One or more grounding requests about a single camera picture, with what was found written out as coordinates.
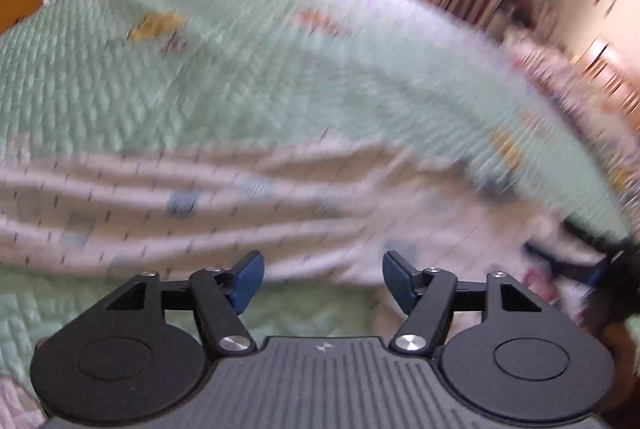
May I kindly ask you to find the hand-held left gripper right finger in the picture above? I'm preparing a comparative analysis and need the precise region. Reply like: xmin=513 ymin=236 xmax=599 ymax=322
xmin=381 ymin=250 xmax=561 ymax=356

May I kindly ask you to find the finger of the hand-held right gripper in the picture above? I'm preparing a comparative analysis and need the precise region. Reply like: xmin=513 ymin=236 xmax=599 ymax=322
xmin=524 ymin=242 xmax=609 ymax=283
xmin=562 ymin=220 xmax=629 ymax=253

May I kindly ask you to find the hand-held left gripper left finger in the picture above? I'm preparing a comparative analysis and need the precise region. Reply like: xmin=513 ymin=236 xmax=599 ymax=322
xmin=102 ymin=250 xmax=266 ymax=357

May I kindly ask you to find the white star-print shirt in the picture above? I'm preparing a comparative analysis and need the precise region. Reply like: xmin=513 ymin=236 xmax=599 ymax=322
xmin=0 ymin=144 xmax=601 ymax=290

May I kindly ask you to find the floral folded duvet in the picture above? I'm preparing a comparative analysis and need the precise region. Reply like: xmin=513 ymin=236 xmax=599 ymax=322
xmin=505 ymin=34 xmax=640 ymax=190

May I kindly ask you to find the wooden headboard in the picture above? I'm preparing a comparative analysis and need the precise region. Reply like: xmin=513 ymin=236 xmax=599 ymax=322
xmin=575 ymin=36 xmax=640 ymax=125

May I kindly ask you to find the green quilted bee bedspread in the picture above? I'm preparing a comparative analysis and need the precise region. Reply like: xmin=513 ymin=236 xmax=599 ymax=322
xmin=0 ymin=0 xmax=636 ymax=410

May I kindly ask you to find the white handbag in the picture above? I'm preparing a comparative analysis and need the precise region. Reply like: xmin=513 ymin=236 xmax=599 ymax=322
xmin=495 ymin=0 xmax=561 ymax=40

